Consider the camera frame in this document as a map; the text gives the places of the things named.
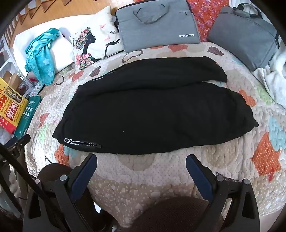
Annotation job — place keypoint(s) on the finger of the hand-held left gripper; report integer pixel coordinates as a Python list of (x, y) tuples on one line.
[(19, 142)]

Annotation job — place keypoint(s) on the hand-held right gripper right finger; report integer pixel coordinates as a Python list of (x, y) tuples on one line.
[(200, 176)]

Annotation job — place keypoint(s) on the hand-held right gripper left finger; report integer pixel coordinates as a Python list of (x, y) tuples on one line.
[(83, 176)]

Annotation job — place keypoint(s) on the black pants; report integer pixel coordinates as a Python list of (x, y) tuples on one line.
[(145, 107)]

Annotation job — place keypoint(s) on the yellow and red box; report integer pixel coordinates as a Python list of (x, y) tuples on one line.
[(13, 116)]

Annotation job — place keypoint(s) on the green box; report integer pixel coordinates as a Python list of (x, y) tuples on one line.
[(26, 116)]

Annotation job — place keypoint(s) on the patchwork heart quilt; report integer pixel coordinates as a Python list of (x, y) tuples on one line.
[(156, 174)]

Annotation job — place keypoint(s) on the white paint palette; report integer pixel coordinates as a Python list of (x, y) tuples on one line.
[(36, 89)]

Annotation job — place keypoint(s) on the teal star cloth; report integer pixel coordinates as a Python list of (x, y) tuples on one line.
[(42, 64)]

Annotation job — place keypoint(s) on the white metal rack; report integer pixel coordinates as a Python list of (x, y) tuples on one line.
[(6, 53)]

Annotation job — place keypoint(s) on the plain white pillow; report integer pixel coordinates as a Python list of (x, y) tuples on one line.
[(61, 51)]

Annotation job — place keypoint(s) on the white towel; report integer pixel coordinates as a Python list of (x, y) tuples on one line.
[(277, 75)]

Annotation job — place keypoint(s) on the white pillow with woman print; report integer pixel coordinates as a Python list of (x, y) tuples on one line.
[(100, 24)]

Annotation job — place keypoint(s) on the dark grey bag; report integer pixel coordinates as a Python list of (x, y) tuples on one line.
[(241, 38)]

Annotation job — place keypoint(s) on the light grey laptop bag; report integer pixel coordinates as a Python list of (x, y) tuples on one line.
[(156, 33)]

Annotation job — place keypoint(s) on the orange floral cloth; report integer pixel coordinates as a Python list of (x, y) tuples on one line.
[(205, 20)]

